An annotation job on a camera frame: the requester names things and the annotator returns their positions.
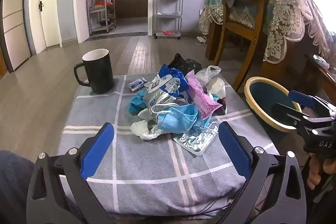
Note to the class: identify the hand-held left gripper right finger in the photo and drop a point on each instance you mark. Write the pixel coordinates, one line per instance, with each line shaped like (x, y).
(234, 150)

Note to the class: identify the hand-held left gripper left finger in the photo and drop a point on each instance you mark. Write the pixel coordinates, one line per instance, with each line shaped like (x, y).
(97, 150)

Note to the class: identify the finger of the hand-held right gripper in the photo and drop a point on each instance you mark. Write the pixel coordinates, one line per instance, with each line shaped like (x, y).
(287, 111)
(302, 98)

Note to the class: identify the blue bin with yellow rim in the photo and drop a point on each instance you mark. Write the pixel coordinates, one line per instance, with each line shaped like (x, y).
(262, 92)

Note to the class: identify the silver blister pack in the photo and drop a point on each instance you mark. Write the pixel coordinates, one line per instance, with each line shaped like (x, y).
(195, 144)

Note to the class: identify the white tissue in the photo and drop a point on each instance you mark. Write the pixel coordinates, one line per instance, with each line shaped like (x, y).
(143, 129)

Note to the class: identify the teal glove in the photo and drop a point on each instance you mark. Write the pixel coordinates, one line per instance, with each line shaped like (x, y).
(136, 106)

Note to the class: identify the pink packet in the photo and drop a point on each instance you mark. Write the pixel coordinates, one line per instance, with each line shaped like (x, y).
(202, 98)

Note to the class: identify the white paper cup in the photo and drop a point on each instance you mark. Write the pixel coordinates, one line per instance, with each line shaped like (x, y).
(218, 86)

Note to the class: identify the blue face mask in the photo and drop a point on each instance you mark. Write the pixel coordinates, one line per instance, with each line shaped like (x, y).
(176, 117)

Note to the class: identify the small blue white medicine box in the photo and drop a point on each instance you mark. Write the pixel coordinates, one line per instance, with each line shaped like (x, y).
(137, 84)

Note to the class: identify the clear plastic bag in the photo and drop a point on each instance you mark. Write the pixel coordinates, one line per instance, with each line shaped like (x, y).
(207, 72)

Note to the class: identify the blue silver foil packet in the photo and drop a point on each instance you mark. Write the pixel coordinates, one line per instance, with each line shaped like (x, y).
(168, 74)

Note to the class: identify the black plastic bag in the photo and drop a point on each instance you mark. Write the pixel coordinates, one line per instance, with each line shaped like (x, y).
(181, 62)

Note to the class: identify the person's right hand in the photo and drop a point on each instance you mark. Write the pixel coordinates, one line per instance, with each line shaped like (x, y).
(315, 171)

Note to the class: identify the white blue tissue packet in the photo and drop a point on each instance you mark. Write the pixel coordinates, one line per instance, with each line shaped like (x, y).
(320, 60)

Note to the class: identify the grey plaid cloth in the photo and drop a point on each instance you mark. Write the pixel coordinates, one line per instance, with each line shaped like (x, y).
(147, 166)

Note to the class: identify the black mug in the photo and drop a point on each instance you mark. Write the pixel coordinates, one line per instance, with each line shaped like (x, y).
(99, 74)

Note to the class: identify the wooden chair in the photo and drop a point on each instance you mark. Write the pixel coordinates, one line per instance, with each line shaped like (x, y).
(252, 29)

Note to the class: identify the person's left leg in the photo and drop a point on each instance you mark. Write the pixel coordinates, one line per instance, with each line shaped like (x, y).
(13, 187)

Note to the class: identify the teal lace seat cushion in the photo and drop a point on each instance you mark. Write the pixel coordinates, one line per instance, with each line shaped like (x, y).
(244, 14)

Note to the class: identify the white power strip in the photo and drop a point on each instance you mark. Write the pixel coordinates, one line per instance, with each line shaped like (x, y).
(201, 40)

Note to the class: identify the white door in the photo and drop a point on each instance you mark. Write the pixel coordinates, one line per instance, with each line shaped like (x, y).
(50, 16)

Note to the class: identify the metal shelf rack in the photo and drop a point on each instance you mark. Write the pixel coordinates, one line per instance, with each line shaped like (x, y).
(106, 3)

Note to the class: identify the wooden kitchen cabinet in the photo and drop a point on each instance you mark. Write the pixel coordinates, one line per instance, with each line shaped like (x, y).
(131, 5)

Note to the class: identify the white trolley rack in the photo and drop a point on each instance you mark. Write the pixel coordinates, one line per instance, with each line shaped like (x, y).
(168, 15)

